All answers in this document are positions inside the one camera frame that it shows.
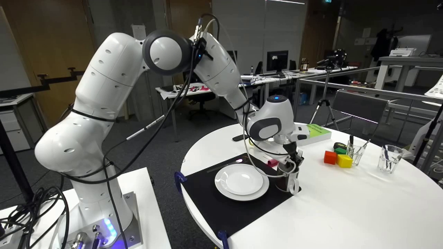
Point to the camera tripod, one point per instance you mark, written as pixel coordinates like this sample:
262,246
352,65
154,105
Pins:
336,59

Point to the clear glass with pens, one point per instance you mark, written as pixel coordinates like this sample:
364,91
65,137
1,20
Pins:
356,146

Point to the grey chair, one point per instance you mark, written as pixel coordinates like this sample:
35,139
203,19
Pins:
367,108

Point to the white plate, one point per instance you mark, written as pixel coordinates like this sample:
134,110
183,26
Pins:
241,181

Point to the white robot base platform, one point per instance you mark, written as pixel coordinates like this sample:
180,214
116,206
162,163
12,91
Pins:
147,229

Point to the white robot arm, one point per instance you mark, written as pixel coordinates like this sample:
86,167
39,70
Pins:
73,145

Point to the yellow cube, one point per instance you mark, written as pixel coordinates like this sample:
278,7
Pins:
345,160

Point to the green book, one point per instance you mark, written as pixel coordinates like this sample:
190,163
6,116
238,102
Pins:
317,133

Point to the black remote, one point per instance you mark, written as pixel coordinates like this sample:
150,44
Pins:
237,138

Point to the pink marker bar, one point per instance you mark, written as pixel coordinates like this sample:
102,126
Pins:
271,162

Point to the red cube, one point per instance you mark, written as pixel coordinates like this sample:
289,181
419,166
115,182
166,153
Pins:
329,157

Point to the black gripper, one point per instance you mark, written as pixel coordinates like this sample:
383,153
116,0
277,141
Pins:
292,150

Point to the dark mug white handle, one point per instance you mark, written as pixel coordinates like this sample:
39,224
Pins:
288,181

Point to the right computer monitor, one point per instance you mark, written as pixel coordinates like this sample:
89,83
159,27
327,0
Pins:
277,59

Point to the clear glass cup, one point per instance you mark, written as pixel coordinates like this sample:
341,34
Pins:
389,157

